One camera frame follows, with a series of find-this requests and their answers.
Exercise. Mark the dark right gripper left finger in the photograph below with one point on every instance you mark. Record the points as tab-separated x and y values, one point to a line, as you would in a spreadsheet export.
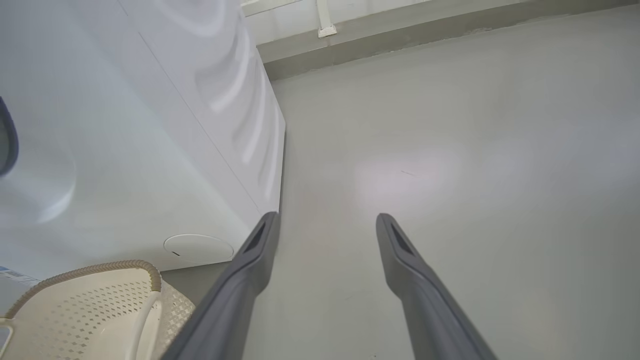
230	310

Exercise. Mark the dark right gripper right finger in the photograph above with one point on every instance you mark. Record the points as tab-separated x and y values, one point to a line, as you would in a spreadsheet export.
430	315

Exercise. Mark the white front-load washing machine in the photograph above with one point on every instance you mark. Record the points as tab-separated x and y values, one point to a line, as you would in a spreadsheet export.
125	150

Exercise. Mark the round white filter cover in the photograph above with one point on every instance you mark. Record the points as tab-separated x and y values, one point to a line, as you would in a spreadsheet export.
200	248

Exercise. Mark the cream perforated laundry basket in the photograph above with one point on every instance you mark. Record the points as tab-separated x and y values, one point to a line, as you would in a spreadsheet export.
85	320

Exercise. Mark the blue energy label sticker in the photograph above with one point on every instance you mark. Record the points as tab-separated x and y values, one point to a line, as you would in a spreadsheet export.
15	276

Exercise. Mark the white wall conduit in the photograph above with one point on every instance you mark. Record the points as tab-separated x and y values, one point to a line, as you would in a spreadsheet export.
325	20

